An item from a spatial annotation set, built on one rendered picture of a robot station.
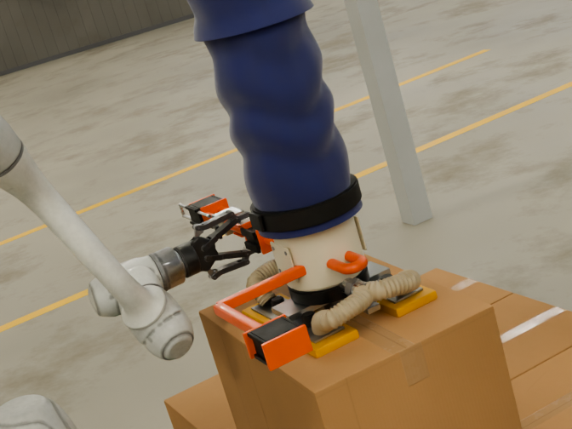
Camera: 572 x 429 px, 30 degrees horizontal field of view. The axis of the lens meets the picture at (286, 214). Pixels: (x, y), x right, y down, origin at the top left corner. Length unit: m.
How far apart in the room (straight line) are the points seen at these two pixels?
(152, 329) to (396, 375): 0.52
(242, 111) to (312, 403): 0.56
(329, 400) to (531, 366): 0.94
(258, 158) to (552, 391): 0.99
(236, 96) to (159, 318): 0.49
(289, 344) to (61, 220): 0.57
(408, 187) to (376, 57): 0.70
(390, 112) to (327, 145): 3.41
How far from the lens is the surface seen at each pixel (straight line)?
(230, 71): 2.02
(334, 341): 2.06
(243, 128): 2.04
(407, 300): 2.14
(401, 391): 2.02
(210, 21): 2.00
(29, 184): 2.08
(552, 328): 2.95
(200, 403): 3.07
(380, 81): 5.42
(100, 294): 2.32
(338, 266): 2.08
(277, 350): 1.80
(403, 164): 5.53
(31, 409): 1.94
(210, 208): 2.69
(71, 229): 2.13
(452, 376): 2.07
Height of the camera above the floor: 1.83
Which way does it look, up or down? 17 degrees down
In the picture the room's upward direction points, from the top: 17 degrees counter-clockwise
